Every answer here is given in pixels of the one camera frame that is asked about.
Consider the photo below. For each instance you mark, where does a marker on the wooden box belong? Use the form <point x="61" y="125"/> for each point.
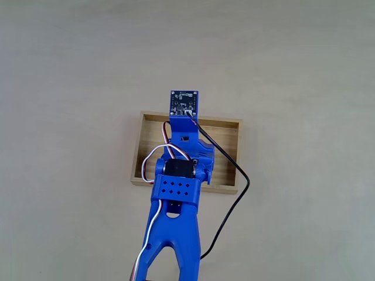
<point x="225" y="137"/>

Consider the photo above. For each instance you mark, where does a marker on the camera board with blue mount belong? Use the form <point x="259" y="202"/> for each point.
<point x="184" y="102"/>

